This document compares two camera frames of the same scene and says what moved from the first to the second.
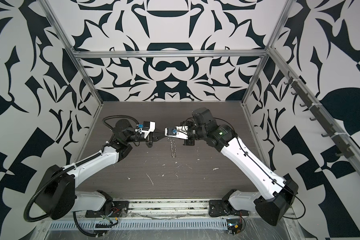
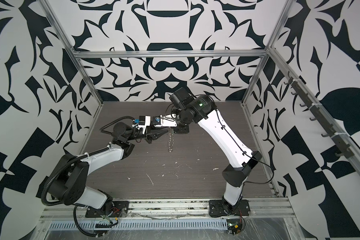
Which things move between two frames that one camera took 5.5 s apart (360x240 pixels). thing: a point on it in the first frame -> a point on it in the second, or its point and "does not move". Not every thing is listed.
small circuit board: (234, 226) does not move
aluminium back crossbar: (170, 52) does not move
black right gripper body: (192, 133) -> (182, 121)
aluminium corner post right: (288, 7) does not move
